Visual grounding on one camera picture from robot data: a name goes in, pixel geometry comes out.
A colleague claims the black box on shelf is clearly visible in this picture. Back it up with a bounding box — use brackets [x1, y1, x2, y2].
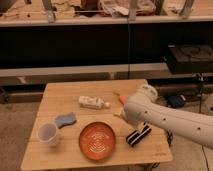
[164, 45, 213, 74]

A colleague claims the white tube bottle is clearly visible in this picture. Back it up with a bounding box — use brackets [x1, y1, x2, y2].
[78, 96, 110, 109]

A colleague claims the clear plastic cup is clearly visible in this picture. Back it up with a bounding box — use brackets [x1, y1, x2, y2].
[37, 123, 60, 147]

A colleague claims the orange ceramic bowl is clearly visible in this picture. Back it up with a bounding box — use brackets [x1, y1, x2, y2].
[79, 122, 116, 161]

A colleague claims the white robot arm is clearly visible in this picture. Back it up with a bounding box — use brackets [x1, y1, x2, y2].
[121, 84, 213, 149]

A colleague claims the wooden table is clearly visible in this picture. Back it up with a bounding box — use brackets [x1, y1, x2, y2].
[21, 79, 172, 171]

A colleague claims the blue sponge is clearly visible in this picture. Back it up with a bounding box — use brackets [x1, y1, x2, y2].
[55, 112, 77, 129]

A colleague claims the orange carrot toy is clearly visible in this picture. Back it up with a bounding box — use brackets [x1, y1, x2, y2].
[114, 92, 126, 105]

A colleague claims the black power adapter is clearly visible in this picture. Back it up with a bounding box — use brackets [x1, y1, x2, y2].
[167, 95, 186, 108]

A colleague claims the black white striped block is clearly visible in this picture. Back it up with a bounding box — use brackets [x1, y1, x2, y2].
[126, 123, 151, 147]

